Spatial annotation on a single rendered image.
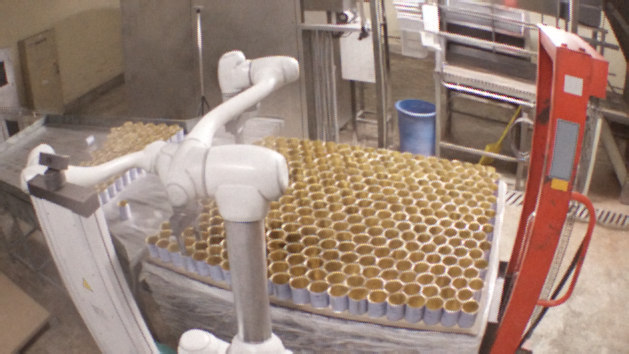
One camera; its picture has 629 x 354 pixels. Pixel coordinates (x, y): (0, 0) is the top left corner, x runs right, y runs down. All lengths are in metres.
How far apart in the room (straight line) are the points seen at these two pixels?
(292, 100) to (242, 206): 3.31
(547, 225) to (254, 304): 0.95
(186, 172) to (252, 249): 0.25
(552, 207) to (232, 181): 0.97
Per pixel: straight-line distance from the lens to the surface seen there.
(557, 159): 1.37
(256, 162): 1.18
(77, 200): 1.07
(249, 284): 1.28
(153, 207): 2.37
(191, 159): 1.23
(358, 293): 1.61
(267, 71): 1.62
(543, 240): 1.52
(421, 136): 4.61
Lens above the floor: 2.23
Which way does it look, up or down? 30 degrees down
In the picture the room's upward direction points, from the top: 4 degrees counter-clockwise
